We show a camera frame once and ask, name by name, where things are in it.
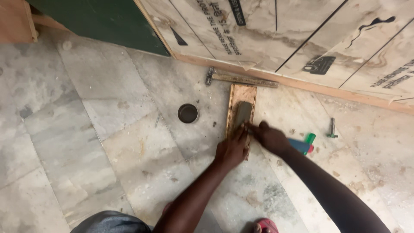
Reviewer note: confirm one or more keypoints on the small metal nail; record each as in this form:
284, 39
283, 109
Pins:
157, 121

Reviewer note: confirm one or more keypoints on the brown wooden furniture piece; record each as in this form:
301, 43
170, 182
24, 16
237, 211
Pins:
19, 21

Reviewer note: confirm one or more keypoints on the round dark tin lid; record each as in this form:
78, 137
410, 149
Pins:
188, 113

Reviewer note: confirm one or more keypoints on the person's left fingers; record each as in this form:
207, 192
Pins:
242, 132

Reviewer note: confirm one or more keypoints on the red sandal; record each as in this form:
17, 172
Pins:
267, 226

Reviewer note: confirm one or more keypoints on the green board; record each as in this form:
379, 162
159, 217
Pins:
106, 22

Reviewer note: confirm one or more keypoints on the person's left hand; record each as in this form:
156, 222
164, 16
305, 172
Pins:
231, 149

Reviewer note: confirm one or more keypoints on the green metal router bit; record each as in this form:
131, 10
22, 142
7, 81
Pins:
332, 128

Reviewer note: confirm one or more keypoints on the person's right fingers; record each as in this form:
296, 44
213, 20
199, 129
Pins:
258, 128

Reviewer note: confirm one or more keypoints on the grey sharpening stone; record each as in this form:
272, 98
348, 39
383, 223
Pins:
242, 114

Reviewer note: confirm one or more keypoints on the small plywood board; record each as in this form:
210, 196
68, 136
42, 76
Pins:
239, 97

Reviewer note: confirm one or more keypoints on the large laminated plywood sheet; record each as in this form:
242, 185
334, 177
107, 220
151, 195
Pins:
291, 38

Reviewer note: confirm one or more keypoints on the person's grey trousers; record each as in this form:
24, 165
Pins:
111, 222

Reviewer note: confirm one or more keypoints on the person's right hand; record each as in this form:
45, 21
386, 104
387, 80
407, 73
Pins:
271, 138

